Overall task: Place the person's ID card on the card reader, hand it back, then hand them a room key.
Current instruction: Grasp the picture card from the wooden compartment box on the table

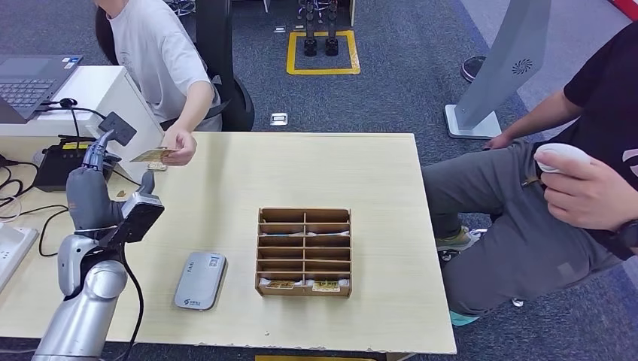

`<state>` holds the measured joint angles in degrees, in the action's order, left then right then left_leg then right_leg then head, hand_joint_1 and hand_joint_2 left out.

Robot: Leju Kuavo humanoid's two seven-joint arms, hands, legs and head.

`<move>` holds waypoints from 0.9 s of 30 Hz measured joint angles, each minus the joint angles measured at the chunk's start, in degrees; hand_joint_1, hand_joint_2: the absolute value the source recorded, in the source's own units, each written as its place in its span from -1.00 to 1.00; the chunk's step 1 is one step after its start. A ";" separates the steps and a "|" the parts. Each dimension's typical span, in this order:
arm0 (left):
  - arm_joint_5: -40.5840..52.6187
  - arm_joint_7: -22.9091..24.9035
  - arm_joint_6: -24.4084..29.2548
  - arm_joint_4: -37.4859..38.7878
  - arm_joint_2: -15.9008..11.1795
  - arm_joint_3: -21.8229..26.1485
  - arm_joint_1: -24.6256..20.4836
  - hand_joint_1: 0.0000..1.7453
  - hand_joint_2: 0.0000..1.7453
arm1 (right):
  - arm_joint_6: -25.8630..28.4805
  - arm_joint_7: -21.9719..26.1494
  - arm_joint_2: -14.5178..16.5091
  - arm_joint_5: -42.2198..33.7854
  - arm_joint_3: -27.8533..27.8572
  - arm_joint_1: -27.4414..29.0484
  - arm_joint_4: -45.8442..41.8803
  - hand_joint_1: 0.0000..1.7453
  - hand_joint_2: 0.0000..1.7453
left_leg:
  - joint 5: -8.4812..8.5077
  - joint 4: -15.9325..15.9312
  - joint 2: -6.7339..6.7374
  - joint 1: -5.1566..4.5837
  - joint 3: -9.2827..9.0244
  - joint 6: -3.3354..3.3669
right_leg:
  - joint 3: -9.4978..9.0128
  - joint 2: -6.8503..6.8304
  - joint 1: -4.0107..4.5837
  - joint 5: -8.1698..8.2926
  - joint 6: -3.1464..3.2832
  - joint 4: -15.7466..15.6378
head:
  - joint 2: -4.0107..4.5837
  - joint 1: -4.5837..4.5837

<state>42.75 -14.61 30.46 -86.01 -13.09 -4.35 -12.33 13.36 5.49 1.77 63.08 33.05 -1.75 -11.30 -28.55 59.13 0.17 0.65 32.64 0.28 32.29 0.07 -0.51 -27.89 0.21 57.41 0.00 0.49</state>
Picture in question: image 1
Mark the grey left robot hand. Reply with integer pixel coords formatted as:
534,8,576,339
65,130,156,231

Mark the person's left hand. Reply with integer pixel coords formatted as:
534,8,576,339
160,128,199,167
533,149,628,231

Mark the person's right hand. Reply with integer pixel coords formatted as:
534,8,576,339
484,132,515,151

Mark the gold ID card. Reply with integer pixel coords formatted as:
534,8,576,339
130,147,178,163

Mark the white handheld controller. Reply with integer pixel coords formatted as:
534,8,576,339
534,143,592,174

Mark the person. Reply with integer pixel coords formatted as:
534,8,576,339
93,0,223,167
422,22,638,327

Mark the grey card reader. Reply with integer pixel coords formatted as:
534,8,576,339
173,250,228,311

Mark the black desktop terminal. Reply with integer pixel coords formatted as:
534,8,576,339
32,135,120,193

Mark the black wristwatch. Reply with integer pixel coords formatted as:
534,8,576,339
615,219,638,253

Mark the black flat scanner pad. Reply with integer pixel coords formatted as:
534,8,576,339
98,111,138,147

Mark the dark shoe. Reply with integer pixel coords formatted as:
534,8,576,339
460,55,487,83

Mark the grey kiosk stand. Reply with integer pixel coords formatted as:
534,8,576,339
444,0,553,140

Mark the white power strip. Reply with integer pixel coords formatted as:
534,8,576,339
0,223,39,295

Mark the white desk riser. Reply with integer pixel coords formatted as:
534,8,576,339
0,65,166,185

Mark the black office chair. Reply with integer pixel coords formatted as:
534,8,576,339
159,0,255,132

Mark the chrome stool base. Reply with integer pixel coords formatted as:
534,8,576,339
438,228,524,308

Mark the grey laptop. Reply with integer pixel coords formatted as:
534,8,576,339
0,53,84,125

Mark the metal chair base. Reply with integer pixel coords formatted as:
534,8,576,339
166,0,196,16

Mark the cardboard compartment box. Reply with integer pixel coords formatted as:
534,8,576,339
255,207,353,299

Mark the black robot leg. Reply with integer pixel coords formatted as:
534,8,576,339
302,0,320,57
324,0,340,56

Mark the red object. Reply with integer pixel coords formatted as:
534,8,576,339
609,0,638,22

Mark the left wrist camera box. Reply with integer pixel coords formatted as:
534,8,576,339
99,191,166,247

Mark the long black cable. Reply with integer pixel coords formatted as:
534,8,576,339
0,168,141,258

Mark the thin white cable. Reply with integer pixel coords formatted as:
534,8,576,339
0,195,23,223

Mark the black laptop power cable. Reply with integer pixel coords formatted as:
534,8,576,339
37,98,108,145

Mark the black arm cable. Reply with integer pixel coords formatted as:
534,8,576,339
107,246,145,361

